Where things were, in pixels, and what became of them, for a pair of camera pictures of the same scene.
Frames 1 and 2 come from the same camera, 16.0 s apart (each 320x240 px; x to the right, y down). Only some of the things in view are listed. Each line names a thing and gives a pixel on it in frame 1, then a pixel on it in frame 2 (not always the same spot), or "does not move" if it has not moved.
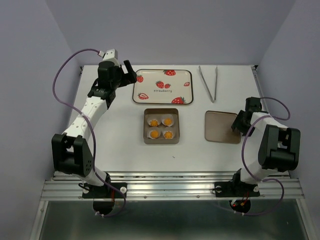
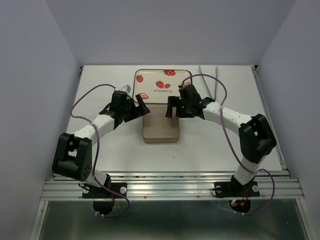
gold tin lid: [218, 127] → [155, 125]
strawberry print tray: [163, 86] does not move
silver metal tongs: [213, 99] does not move
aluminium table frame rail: [68, 184] does not move
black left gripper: [130, 79] → [136, 113]
